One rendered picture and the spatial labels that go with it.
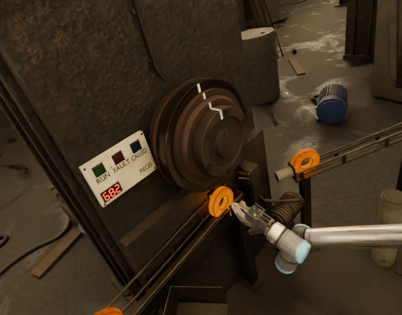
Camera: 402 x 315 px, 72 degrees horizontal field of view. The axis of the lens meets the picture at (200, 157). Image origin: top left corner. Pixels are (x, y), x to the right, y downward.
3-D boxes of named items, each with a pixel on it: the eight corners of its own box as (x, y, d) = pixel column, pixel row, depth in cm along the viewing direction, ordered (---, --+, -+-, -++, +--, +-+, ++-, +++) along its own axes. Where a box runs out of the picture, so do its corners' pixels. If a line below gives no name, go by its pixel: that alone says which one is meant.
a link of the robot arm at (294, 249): (297, 269, 113) (305, 257, 106) (271, 249, 119) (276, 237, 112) (308, 254, 118) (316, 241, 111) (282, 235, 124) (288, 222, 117)
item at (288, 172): (275, 177, 158) (273, 170, 154) (290, 172, 158) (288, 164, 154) (279, 184, 153) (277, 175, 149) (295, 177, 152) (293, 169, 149)
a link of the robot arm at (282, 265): (299, 260, 129) (307, 247, 121) (289, 280, 122) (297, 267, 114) (281, 249, 133) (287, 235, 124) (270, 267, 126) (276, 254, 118)
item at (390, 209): (367, 260, 171) (377, 199, 143) (374, 247, 177) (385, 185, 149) (390, 271, 163) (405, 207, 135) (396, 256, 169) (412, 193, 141)
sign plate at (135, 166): (100, 205, 103) (78, 167, 93) (154, 167, 116) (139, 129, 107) (104, 207, 101) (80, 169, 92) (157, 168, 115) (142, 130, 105)
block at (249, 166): (241, 199, 160) (234, 166, 147) (249, 191, 164) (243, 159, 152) (256, 206, 153) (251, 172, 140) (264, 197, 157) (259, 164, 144)
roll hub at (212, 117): (202, 187, 112) (184, 126, 97) (244, 150, 126) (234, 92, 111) (212, 191, 108) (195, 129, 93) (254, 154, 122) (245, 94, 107)
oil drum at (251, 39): (231, 102, 413) (219, 40, 365) (254, 87, 444) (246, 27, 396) (266, 107, 374) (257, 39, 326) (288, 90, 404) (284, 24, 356)
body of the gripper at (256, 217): (254, 201, 124) (277, 217, 118) (251, 212, 130) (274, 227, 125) (244, 212, 120) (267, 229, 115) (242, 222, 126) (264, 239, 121)
